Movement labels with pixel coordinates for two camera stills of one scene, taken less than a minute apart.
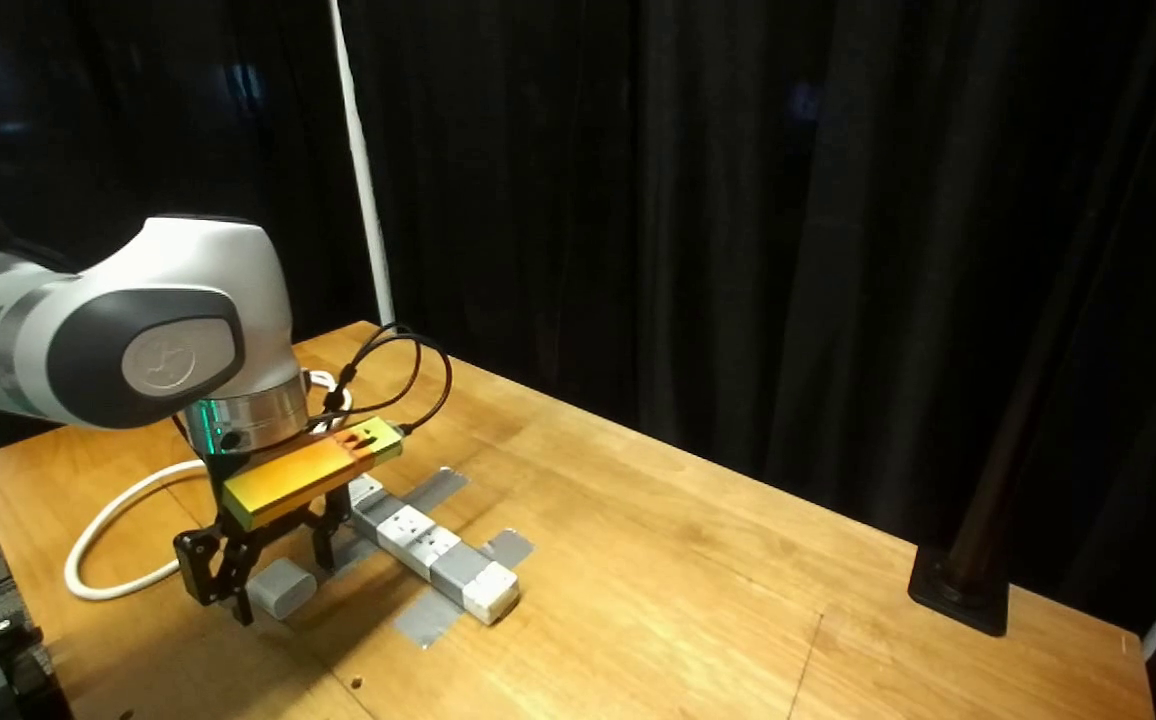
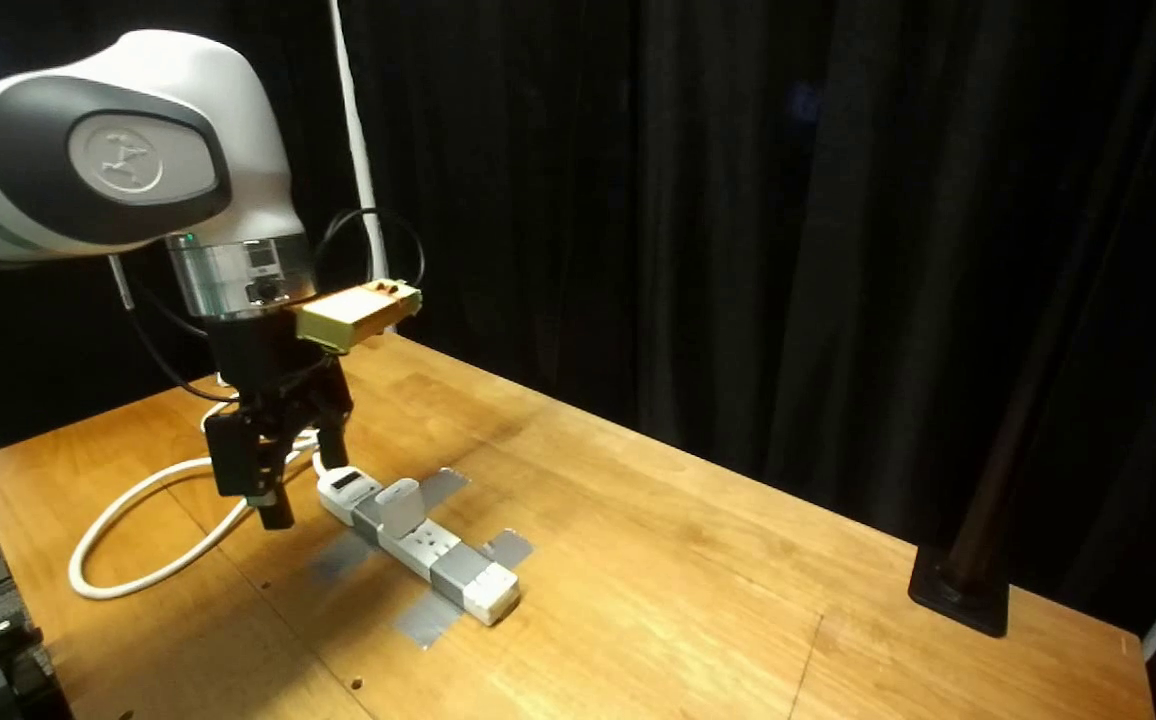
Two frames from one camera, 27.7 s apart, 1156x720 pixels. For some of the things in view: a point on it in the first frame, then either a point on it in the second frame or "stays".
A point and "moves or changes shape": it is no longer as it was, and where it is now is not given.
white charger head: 281,587 moves or changes shape
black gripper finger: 237,595 → 277,512
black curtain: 932,257 stays
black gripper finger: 324,541 → 333,443
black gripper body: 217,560 → 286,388
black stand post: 971,575 stays
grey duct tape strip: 430,616 stays
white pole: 363,168 stays
